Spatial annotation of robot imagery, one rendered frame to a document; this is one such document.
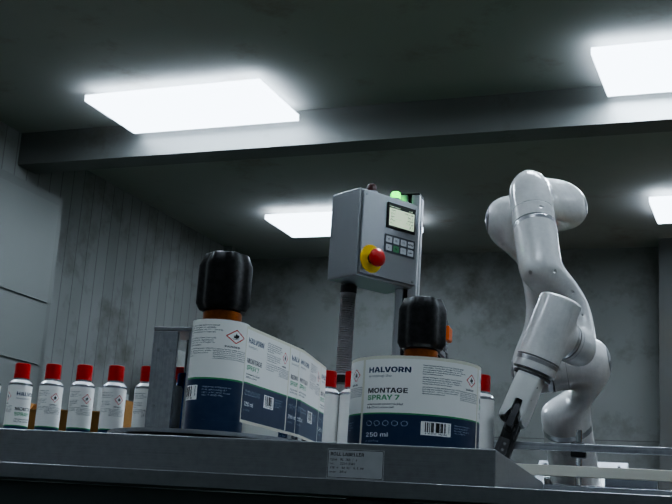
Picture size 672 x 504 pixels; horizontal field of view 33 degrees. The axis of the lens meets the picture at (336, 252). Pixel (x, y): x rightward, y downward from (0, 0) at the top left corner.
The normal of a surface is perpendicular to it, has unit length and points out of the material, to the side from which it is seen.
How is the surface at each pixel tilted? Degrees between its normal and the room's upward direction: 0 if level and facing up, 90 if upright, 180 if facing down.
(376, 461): 90
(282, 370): 90
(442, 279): 90
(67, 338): 90
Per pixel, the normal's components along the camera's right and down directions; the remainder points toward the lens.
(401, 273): 0.65, -0.15
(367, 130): -0.36, -0.25
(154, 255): 0.93, -0.03
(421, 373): 0.05, -0.24
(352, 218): -0.76, -0.20
